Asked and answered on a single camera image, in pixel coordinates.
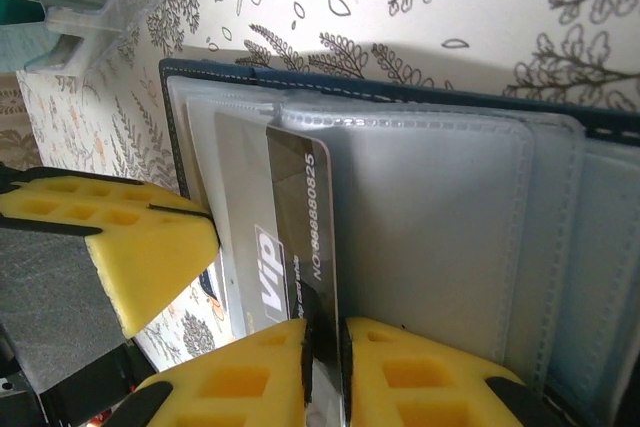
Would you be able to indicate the black VIP card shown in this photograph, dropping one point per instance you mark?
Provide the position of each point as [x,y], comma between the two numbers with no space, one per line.
[300,197]

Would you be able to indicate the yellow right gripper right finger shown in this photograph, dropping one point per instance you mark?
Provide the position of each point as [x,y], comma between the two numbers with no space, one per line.
[425,387]

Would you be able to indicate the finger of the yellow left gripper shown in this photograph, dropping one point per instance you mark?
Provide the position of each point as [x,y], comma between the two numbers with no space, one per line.
[100,189]
[150,267]

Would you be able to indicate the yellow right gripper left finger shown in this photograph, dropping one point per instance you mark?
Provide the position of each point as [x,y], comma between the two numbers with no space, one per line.
[225,387]

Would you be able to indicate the clear acrylic card stand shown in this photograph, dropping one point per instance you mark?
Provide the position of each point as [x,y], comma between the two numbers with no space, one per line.
[75,17]

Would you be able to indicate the navy blue card holder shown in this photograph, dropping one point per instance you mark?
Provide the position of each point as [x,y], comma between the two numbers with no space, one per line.
[425,247]

